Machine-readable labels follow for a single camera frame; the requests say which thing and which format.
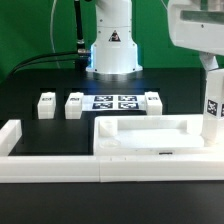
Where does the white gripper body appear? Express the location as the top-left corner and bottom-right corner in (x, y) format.
(167, 0), (224, 55)

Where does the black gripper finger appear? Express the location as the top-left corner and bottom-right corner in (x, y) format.
(199, 52), (219, 71)

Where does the white desk top panel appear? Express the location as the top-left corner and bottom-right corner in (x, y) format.
(93, 114), (205, 156)

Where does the black vertical pole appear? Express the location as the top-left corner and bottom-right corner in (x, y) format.
(73, 0), (86, 69)

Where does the black cable bundle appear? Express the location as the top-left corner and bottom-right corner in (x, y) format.
(6, 50), (92, 79)

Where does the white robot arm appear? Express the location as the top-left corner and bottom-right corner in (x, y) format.
(86, 0), (224, 80)

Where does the fiducial marker sheet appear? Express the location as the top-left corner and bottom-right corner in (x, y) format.
(82, 95), (146, 111)

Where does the white U-shaped fixture frame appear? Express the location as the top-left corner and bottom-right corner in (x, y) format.
(0, 120), (224, 183)

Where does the white thin cable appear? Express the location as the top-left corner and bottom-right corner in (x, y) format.
(49, 0), (62, 69)

